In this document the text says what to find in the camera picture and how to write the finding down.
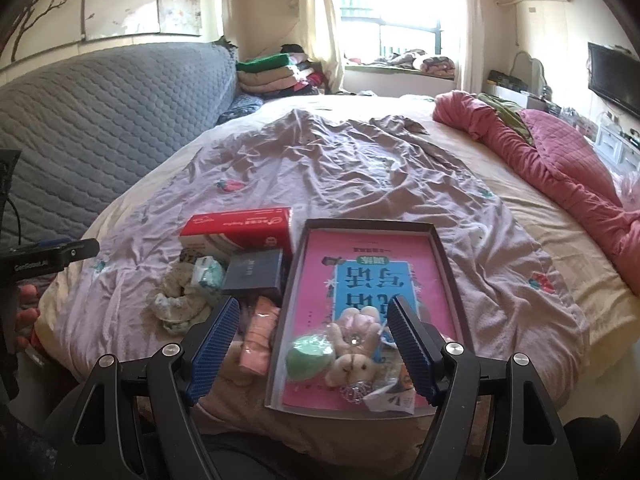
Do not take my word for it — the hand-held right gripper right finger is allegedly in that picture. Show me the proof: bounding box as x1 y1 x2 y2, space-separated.
387 295 571 480

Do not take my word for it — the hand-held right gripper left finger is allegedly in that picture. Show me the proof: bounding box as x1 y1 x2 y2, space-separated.
65 296 241 480

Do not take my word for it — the white printed paper packet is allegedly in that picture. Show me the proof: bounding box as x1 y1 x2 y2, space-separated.
362 360 419 417

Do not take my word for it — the beige plush bear toy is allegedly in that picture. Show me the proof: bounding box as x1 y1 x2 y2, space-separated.
325 305 388 403

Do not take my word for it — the floral fabric scrunchie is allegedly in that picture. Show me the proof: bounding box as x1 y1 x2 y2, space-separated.
152 260 223 337

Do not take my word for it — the grey cardboard box tray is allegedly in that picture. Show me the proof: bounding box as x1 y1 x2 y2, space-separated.
263 218 469 417

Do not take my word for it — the green round puff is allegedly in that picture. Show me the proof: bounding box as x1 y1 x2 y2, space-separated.
286 334 336 384

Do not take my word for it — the person's left hand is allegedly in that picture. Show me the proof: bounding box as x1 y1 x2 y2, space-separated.
14 282 44 354

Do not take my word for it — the pink folded cloth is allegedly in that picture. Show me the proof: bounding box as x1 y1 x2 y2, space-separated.
239 296 281 377

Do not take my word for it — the mint green packet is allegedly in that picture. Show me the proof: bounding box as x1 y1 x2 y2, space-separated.
192 256 227 292

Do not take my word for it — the dark blue box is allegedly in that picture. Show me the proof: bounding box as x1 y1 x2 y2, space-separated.
221 250 286 299

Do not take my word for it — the grey quilted headboard cover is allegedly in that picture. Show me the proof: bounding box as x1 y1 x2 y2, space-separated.
0 42 239 261

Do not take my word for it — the red and white box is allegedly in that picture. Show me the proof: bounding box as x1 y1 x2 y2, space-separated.
179 206 295 261

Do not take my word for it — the bed with cream sheet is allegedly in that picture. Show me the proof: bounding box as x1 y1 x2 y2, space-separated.
32 95 640 391

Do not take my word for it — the dark cloth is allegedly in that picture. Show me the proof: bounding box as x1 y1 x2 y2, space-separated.
562 415 622 480

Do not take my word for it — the blue patterned cloth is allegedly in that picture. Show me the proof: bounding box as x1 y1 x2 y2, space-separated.
217 94 264 124

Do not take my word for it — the pink quilt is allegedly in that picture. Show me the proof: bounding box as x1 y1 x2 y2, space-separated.
432 90 640 297

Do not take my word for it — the pink quilted pillow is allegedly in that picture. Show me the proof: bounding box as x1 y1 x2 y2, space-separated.
520 109 624 207

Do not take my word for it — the green cloth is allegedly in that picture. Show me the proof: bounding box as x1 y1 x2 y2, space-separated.
482 94 536 147

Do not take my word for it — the stack of folded clothes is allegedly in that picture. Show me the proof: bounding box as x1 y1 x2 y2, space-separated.
235 42 326 97

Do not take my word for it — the white cabinet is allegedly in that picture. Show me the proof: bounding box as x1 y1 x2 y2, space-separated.
595 124 640 172

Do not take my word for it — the patterned folded bedding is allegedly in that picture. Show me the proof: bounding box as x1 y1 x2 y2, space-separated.
380 50 456 79

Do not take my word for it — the white framed mirror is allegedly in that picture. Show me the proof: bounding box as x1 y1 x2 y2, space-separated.
512 51 546 96

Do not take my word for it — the cream curtain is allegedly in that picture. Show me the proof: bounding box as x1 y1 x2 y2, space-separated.
456 0 484 94
312 0 347 94

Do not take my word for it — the black television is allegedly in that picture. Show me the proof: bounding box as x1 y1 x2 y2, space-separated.
587 42 640 119

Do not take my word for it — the window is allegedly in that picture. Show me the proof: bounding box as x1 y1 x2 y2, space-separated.
327 0 463 68

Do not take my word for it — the tree wall painting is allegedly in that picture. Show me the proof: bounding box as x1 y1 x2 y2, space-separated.
0 0 202 67

